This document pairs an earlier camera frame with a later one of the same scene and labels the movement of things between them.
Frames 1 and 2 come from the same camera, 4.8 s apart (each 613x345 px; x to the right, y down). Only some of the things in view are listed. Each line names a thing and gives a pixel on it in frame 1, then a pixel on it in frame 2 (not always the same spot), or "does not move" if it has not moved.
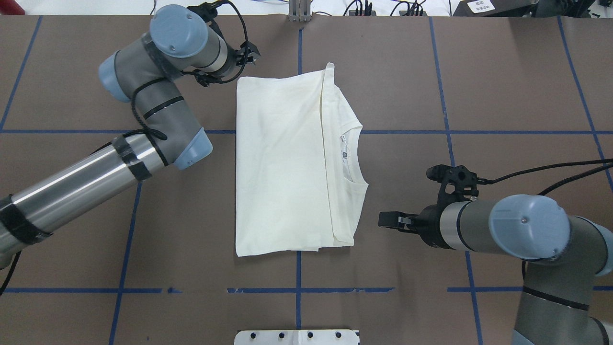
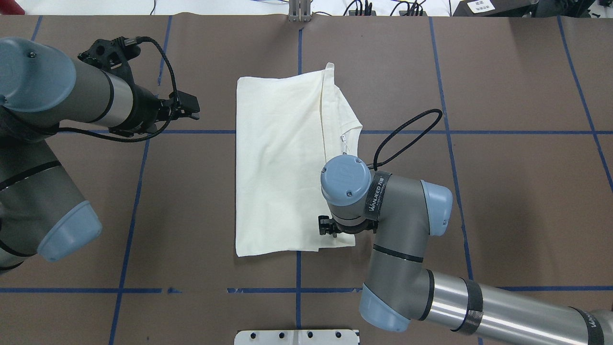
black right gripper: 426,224 to 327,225
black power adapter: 493,8 does not move
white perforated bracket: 297,337 does not move
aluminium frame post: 299,10 does not move
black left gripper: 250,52 to 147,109
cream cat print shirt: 297,188 does not move
